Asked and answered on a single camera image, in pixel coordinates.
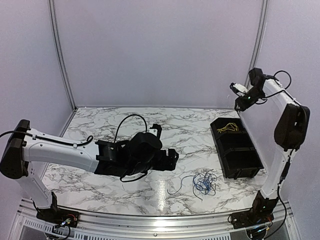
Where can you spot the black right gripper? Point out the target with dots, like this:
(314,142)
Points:
(243,105)

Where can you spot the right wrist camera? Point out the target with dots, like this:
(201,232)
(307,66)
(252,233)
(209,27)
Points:
(238,89)

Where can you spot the left corner aluminium post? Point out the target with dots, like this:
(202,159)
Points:
(59,54)

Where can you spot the right corner aluminium post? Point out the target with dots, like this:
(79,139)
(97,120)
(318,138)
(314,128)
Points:
(260,33)

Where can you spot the black bin near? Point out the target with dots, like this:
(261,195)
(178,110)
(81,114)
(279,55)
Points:
(240,163)

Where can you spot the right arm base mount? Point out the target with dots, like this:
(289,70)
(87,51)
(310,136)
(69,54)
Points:
(244,219)

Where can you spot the black bin far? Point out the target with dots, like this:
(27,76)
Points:
(223,126)

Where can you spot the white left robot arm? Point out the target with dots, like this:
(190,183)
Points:
(26,145)

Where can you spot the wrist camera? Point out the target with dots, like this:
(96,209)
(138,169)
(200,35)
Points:
(238,89)
(155,130)

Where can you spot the aluminium front rail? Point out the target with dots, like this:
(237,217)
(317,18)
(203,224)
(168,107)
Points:
(104,226)

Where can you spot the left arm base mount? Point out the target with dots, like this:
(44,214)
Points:
(57,217)

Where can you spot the black bin middle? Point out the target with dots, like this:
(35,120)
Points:
(236,147)

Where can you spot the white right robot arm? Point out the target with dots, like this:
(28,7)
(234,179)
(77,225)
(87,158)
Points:
(289,134)

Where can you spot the black bin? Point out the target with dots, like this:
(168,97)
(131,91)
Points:
(236,147)
(240,163)
(223,126)

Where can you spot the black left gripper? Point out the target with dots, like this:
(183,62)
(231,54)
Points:
(162,165)

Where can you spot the corner aluminium post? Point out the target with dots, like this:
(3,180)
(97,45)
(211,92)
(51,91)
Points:
(260,33)
(59,54)

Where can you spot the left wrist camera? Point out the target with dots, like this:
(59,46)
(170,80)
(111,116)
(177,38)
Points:
(155,130)

